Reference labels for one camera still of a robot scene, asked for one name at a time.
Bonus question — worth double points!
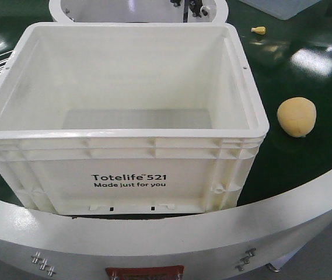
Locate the white inner conveyor ring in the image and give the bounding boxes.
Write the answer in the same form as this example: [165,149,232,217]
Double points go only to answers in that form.
[48,0,230,23]

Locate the white plastic tote box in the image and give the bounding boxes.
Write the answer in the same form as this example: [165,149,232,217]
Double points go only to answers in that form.
[0,23,269,215]

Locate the red warning label plate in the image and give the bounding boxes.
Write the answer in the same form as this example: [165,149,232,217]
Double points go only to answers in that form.
[105,265,184,280]

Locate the small yellow plush piece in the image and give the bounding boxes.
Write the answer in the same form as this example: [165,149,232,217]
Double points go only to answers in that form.
[250,26,267,36]

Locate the yellow round plush toy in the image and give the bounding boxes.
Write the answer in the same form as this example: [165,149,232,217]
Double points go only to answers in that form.
[277,97,317,138]

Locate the white outer conveyor rim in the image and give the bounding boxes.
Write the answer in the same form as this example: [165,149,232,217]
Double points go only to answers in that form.
[0,170,332,279]

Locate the clear plastic bin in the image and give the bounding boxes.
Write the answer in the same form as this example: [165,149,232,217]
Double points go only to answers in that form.
[241,0,320,20]

